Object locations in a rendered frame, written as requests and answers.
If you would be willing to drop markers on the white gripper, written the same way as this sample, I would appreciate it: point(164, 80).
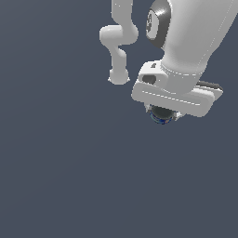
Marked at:
point(173, 96)

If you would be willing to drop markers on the dark blue round can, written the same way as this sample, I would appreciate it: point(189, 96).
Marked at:
point(161, 115)

